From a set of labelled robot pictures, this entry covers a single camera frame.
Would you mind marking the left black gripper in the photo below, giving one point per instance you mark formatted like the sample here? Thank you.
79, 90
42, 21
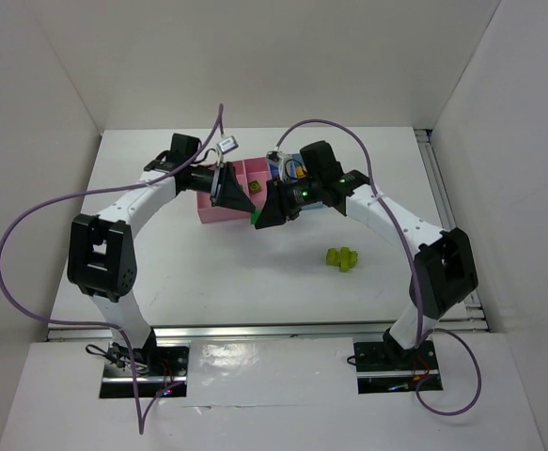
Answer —
220, 184

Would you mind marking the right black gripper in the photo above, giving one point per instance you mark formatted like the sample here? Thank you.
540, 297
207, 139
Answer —
280, 202

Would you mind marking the green lego stem piece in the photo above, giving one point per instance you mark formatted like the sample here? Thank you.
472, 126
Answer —
254, 217

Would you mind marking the small lime lego brick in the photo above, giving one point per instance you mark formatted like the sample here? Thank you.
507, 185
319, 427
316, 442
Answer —
254, 187

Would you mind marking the lime green lego cluster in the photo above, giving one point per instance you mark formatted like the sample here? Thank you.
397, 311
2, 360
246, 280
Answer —
344, 258

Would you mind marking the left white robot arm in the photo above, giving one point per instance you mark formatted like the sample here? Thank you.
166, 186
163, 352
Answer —
102, 262

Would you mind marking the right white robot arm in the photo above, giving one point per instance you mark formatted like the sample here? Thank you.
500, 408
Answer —
441, 261

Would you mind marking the large pink bin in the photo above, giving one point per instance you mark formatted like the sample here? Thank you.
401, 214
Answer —
207, 213

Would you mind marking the light blue bin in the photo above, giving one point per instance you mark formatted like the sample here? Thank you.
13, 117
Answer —
295, 167

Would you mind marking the aluminium front rail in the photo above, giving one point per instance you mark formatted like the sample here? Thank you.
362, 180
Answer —
254, 331

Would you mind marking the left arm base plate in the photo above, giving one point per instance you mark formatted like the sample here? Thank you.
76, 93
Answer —
166, 375

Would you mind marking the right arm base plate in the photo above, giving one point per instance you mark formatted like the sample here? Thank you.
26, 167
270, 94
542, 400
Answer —
377, 374

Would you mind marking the aluminium side rail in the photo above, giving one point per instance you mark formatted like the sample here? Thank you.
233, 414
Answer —
472, 305

